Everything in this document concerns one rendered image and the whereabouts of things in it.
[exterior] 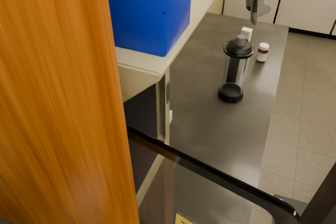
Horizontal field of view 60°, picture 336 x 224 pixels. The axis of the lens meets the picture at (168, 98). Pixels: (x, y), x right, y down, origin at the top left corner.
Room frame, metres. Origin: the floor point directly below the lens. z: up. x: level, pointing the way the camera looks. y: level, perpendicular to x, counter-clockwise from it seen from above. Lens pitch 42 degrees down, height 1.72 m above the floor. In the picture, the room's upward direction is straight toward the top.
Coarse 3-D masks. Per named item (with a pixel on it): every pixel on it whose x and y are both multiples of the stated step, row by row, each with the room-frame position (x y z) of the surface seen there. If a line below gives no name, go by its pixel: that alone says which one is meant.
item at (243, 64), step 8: (224, 48) 0.88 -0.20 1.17; (224, 56) 0.89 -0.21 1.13; (224, 64) 0.88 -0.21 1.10; (232, 64) 0.85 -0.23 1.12; (240, 64) 0.85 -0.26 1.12; (248, 64) 0.87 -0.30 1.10; (224, 72) 0.87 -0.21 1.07; (232, 72) 0.85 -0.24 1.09; (240, 72) 0.85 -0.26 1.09; (224, 80) 0.87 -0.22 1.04; (232, 80) 0.85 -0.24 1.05; (240, 80) 0.85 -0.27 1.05; (224, 88) 0.86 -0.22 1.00; (232, 88) 0.85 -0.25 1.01; (240, 88) 0.85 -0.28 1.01; (232, 96) 0.85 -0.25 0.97
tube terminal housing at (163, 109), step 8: (168, 72) 0.61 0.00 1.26; (160, 80) 0.63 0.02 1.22; (168, 80) 0.61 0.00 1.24; (160, 88) 0.63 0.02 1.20; (160, 96) 0.63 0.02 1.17; (160, 104) 0.63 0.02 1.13; (168, 104) 0.61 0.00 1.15; (160, 112) 0.63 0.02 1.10; (168, 112) 0.61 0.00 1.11; (160, 120) 0.62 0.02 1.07; (168, 120) 0.61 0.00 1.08; (160, 128) 0.62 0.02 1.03; (168, 128) 0.61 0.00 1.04; (160, 136) 0.61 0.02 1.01; (168, 136) 0.61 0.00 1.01; (168, 144) 0.61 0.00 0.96
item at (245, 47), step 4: (240, 36) 0.89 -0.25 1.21; (244, 36) 0.89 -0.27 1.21; (232, 40) 0.91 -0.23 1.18; (236, 40) 0.89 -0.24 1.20; (240, 40) 0.88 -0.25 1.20; (244, 40) 0.91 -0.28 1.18; (228, 44) 0.89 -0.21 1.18; (232, 44) 0.89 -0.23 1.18; (236, 44) 0.88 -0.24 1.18; (240, 44) 0.88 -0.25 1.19; (244, 44) 0.89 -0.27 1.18; (248, 44) 0.89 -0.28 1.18; (228, 48) 0.88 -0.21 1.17; (232, 48) 0.87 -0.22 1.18; (236, 48) 0.86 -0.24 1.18; (240, 48) 0.86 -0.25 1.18; (244, 48) 0.86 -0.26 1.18; (248, 48) 0.86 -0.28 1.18; (232, 52) 0.86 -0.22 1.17; (236, 52) 0.85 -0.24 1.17; (240, 52) 0.85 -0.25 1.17; (244, 52) 0.85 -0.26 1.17; (248, 52) 0.85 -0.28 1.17
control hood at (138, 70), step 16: (192, 0) 0.49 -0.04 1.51; (208, 0) 0.49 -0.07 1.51; (192, 16) 0.43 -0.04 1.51; (128, 48) 0.34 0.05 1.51; (176, 48) 0.34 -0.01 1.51; (128, 64) 0.30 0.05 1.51; (144, 64) 0.30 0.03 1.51; (160, 64) 0.30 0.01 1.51; (128, 80) 0.30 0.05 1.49; (144, 80) 0.29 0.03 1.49; (128, 96) 0.30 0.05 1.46
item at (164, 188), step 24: (144, 144) 0.28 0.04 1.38; (144, 168) 0.28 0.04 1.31; (168, 168) 0.26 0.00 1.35; (192, 168) 0.24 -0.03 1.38; (144, 192) 0.29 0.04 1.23; (168, 192) 0.26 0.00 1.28; (192, 192) 0.23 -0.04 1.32; (216, 192) 0.22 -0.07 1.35; (240, 192) 0.20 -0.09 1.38; (144, 216) 0.29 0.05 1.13; (168, 216) 0.26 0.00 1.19; (192, 216) 0.23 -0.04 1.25; (216, 216) 0.21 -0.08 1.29; (240, 216) 0.19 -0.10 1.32; (264, 216) 0.18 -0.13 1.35; (288, 216) 0.17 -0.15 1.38
